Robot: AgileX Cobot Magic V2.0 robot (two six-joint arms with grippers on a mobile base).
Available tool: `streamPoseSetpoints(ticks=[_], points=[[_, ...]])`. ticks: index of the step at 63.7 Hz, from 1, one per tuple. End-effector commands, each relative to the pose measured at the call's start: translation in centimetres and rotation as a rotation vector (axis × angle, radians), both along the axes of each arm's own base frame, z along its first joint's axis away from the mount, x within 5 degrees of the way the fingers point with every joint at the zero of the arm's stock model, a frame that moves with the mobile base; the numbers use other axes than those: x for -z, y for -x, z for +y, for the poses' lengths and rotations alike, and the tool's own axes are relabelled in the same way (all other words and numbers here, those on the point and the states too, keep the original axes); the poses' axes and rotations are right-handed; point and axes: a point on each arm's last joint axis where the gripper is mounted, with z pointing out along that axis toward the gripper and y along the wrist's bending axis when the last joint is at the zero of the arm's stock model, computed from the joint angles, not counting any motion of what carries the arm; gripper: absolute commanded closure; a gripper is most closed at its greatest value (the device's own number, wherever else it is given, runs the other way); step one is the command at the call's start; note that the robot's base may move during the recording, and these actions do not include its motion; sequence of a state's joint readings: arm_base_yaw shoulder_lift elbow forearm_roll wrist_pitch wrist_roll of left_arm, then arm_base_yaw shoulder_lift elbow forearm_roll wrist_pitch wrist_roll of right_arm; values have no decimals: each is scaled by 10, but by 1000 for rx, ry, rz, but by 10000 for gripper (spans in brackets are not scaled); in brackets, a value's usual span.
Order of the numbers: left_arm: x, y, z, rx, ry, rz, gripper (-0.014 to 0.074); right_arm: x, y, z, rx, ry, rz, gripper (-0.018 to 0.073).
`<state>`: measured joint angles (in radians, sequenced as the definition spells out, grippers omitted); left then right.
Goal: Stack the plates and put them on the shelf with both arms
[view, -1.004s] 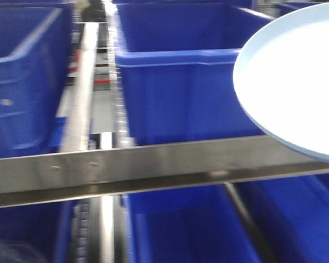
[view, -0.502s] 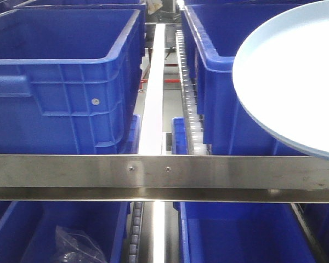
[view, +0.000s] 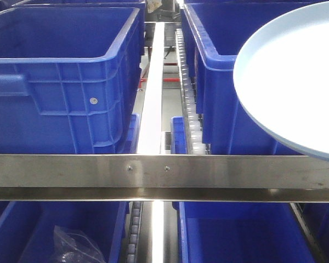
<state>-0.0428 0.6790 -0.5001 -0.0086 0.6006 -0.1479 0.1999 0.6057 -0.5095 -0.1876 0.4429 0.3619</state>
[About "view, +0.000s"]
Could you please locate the blue shelf bin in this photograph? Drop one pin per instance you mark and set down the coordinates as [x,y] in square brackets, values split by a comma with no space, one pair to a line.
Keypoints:
[218,30]
[68,78]

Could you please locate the white roller track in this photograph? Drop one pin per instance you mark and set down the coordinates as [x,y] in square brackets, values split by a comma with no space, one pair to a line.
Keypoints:
[192,124]

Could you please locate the stainless steel shelf rail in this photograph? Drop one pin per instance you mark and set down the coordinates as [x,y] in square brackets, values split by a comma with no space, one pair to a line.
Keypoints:
[163,178]

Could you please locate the blue upper shelf left bin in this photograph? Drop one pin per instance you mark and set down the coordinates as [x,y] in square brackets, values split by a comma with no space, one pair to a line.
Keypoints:
[68,78]

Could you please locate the lower roller track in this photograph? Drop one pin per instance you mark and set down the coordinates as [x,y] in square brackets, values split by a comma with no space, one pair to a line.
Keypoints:
[134,232]

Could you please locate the blue upper shelf right bin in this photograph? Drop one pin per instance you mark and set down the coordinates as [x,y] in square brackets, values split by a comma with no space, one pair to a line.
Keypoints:
[218,30]

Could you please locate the white divider rail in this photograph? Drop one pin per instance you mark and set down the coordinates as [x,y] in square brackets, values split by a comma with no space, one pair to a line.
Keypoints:
[149,142]

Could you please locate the light blue plate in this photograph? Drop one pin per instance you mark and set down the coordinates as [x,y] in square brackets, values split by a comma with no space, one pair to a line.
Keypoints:
[281,77]

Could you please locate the blue lower left bin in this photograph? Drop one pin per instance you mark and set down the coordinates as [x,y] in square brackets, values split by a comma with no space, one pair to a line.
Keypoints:
[26,228]

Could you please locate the blue lower right bin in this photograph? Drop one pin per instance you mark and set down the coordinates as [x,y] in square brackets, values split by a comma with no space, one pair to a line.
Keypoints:
[239,232]

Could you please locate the clear plastic bag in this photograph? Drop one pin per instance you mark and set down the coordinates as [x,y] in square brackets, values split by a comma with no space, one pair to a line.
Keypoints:
[74,246]

